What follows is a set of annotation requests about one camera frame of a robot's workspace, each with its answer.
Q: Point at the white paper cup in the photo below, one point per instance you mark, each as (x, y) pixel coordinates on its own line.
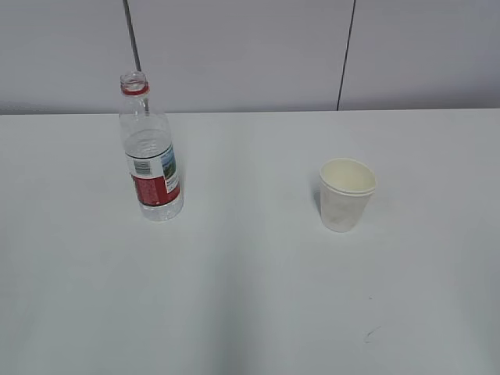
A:
(346, 186)

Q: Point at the clear plastic water bottle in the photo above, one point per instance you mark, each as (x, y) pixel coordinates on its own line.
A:
(148, 146)

